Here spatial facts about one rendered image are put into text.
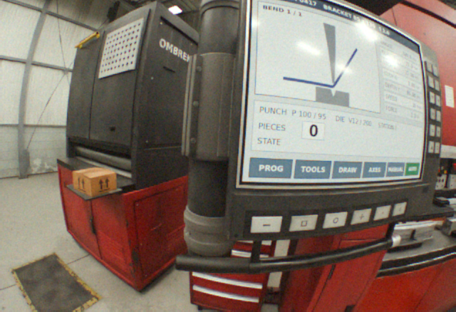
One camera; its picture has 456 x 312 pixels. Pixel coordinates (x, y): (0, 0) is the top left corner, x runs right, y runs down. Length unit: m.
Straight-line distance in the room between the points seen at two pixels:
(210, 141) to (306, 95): 0.17
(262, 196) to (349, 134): 0.14
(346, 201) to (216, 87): 0.27
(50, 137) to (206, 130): 5.77
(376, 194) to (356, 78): 0.17
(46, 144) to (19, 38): 2.90
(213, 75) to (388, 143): 0.31
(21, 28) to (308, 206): 6.24
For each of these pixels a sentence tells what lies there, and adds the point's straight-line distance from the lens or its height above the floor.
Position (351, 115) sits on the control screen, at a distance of 0.27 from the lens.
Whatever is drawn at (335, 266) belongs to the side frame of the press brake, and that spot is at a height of 0.94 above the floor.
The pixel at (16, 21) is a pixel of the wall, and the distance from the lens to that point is 6.25.
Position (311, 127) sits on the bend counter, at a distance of 0.24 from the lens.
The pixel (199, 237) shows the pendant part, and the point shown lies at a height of 1.17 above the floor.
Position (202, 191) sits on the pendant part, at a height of 1.27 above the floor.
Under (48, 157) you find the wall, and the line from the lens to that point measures 6.03.
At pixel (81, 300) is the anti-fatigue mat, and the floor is 0.01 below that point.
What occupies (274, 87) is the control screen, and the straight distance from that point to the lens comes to 0.23.
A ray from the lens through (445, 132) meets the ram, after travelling 1.23.
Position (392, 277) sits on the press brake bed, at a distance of 1.15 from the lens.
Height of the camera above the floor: 1.38
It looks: 3 degrees down
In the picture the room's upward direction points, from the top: 4 degrees clockwise
